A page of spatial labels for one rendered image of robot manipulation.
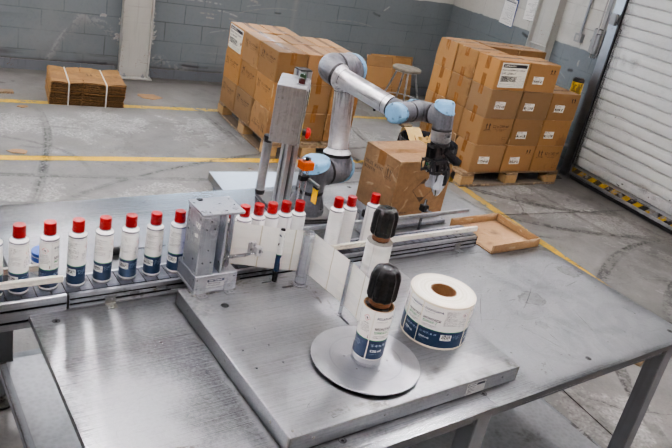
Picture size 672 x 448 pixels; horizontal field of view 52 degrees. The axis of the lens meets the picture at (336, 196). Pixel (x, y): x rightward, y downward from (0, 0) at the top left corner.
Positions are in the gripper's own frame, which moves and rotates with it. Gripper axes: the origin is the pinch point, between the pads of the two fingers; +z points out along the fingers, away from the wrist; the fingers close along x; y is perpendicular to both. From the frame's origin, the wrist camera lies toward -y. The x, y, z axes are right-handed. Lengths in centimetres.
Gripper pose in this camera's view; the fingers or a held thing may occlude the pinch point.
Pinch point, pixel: (437, 192)
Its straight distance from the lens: 267.1
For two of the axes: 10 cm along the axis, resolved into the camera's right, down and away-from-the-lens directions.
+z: -0.8, 9.4, 3.2
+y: -7.6, 1.5, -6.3
